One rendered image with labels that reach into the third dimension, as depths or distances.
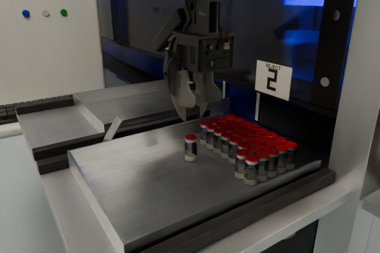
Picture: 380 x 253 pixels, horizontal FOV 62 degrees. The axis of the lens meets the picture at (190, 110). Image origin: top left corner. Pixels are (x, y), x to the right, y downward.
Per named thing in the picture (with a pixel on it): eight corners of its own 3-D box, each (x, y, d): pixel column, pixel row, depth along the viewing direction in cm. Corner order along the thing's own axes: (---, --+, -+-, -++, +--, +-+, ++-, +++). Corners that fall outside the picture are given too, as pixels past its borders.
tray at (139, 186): (221, 127, 73) (221, 113, 72) (318, 178, 52) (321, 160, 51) (69, 168, 56) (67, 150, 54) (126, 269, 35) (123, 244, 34)
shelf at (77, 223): (171, 89, 109) (171, 83, 108) (375, 186, 54) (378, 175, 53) (16, 116, 85) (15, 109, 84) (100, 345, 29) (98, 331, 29)
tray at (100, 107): (179, 87, 104) (178, 77, 103) (229, 109, 84) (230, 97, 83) (73, 105, 87) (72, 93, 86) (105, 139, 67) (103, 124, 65)
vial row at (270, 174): (214, 137, 67) (215, 117, 66) (279, 175, 53) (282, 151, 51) (206, 139, 66) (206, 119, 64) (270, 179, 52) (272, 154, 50)
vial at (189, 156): (192, 155, 60) (192, 134, 58) (198, 160, 58) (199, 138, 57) (182, 157, 59) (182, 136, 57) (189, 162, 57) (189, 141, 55)
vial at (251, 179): (250, 177, 53) (252, 152, 51) (260, 183, 51) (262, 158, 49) (240, 181, 51) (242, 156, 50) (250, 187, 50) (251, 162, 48)
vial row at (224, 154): (206, 139, 66) (206, 119, 64) (270, 179, 52) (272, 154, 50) (197, 142, 65) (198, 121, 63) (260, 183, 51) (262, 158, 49)
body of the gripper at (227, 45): (194, 78, 45) (195, -12, 41) (165, 67, 52) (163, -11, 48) (235, 72, 49) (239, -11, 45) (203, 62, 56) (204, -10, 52)
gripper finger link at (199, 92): (214, 126, 53) (210, 73, 49) (194, 115, 57) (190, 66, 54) (229, 120, 54) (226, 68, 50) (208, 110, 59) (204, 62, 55)
